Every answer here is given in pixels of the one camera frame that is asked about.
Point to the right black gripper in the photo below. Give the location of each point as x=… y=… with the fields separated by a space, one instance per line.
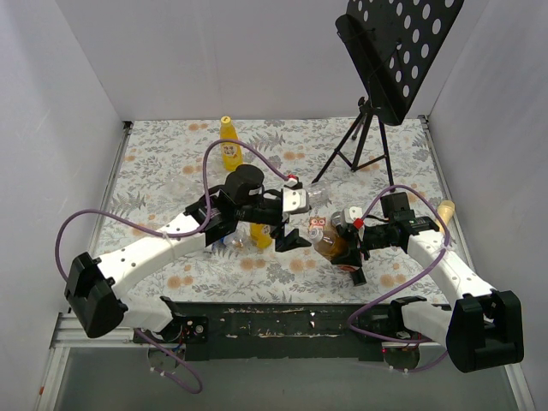
x=354 y=249

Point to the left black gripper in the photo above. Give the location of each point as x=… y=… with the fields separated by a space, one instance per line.
x=282 y=219

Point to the brown tea bottle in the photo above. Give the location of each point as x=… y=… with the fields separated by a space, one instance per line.
x=324 y=247

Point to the white tea bottle cap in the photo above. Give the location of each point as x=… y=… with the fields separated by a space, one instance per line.
x=316 y=235

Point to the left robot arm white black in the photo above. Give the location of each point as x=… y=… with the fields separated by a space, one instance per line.
x=98 y=289

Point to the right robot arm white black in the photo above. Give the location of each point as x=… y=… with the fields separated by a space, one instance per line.
x=482 y=327

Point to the yellow honey pomelo bottle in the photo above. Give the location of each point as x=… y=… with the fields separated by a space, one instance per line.
x=260 y=235

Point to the clear crushed plastic bottle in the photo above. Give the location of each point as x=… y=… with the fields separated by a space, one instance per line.
x=319 y=194

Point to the blue label crushed water bottle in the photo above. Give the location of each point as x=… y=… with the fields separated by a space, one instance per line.
x=236 y=242

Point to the tall yellow juice bottle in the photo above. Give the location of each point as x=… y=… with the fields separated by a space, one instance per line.
x=231 y=151

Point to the red owl wooden block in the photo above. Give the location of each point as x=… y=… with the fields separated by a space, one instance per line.
x=317 y=222

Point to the floral patterned table mat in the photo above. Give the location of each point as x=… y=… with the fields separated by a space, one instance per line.
x=166 y=163

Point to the black front base bar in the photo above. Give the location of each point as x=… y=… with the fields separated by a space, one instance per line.
x=222 y=331

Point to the beige cone object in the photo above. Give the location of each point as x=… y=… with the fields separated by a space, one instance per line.
x=446 y=211

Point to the black perforated music stand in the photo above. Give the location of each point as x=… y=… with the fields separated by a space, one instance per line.
x=392 y=45

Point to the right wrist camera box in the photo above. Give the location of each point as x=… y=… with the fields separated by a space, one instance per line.
x=355 y=212

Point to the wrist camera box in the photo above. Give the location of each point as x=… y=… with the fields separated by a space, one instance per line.
x=295 y=201
x=355 y=212

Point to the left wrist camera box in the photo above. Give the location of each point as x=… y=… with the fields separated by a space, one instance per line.
x=295 y=201

